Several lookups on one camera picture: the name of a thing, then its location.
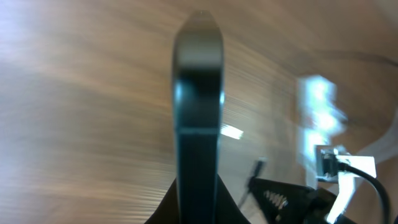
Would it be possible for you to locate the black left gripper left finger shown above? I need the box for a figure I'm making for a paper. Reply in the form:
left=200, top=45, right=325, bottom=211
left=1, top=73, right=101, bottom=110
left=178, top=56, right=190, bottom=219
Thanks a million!
left=145, top=179, right=180, bottom=224

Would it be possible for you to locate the smartphone with cyan screen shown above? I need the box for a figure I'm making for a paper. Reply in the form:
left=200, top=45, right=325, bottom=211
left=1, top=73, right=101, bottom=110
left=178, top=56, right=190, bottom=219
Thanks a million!
left=172, top=10, right=224, bottom=223

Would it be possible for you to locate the black USB charging cable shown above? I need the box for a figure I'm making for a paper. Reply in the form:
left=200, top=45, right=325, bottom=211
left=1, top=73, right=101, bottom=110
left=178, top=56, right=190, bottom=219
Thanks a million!
left=238, top=157, right=268, bottom=209

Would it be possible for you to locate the white power strip cord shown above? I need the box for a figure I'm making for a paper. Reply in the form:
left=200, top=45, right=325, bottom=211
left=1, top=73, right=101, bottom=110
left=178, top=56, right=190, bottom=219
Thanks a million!
left=351, top=108, right=398, bottom=166

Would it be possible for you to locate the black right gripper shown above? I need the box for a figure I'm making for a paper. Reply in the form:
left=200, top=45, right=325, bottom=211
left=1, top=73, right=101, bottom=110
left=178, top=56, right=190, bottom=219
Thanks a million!
left=248, top=177, right=356, bottom=224

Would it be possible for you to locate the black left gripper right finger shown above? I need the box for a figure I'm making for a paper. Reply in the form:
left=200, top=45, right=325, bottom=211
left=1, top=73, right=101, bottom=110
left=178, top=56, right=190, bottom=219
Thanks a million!
left=216, top=176, right=250, bottom=224

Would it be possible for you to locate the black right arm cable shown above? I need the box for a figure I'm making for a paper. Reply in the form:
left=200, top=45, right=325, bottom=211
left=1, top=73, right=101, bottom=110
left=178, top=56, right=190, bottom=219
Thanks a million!
left=337, top=161, right=392, bottom=224

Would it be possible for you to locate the white power strip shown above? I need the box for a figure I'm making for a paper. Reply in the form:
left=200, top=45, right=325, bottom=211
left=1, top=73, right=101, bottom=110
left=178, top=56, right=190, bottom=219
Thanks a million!
left=296, top=75, right=346, bottom=188

